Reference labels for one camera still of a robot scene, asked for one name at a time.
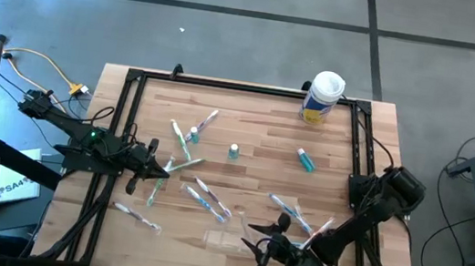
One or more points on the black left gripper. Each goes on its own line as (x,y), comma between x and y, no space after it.
(137,161)

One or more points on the green toothbrush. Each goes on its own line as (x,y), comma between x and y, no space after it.
(181,140)
(187,165)
(158,187)

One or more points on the blue toothbrush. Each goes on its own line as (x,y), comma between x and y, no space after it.
(205,204)
(289,211)

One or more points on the clear acrylic organizer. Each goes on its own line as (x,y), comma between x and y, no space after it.
(223,241)

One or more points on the purple toothbrush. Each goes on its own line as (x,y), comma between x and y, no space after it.
(209,119)
(213,197)
(136,216)

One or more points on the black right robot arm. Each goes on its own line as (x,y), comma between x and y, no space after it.
(358,227)

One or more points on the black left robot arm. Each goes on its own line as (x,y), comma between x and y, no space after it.
(81,131)

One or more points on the white printed box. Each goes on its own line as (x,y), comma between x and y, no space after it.
(19,187)

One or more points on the black metal bar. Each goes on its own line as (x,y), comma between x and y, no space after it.
(18,160)

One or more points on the white blue wipes canister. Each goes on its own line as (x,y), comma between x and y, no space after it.
(320,102)

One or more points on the black frame clamp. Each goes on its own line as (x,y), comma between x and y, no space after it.
(177,70)
(306,86)

